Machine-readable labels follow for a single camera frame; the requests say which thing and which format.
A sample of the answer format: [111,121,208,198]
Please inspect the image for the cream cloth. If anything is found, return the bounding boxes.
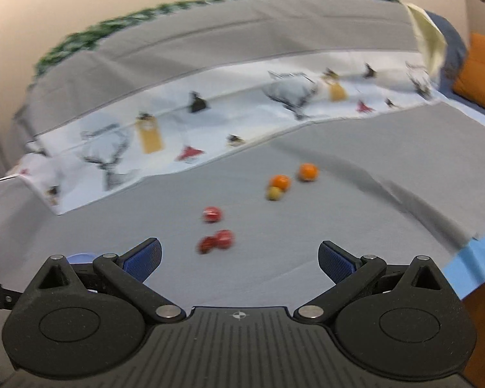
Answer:
[404,2,447,90]

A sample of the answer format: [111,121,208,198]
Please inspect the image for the light blue plate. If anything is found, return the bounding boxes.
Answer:
[65,253,98,266]

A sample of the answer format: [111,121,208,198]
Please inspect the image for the red fruit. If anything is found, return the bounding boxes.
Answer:
[202,206,224,224]
[214,230,236,250]

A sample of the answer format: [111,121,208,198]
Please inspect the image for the light blue sheet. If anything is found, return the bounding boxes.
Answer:
[432,87,485,296]

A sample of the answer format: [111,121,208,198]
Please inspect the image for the orange mandarin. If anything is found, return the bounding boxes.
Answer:
[297,163,320,183]
[269,174,292,191]

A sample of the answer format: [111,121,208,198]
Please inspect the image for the grey quilt with printed band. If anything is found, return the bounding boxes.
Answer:
[12,0,449,216]

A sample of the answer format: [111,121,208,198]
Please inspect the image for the blue pillow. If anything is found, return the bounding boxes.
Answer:
[424,10,469,90]

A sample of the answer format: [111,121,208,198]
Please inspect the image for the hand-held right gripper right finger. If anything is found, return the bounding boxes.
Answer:
[293,241,458,325]

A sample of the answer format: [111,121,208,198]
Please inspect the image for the green knitted blanket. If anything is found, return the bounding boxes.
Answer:
[34,0,403,77]

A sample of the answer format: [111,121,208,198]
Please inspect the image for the orange cushion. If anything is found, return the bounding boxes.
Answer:
[453,32,485,116]

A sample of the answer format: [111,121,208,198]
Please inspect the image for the grey bedsheet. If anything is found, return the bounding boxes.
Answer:
[0,101,485,320]

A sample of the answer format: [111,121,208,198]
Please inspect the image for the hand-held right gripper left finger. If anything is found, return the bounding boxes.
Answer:
[22,238,187,325]

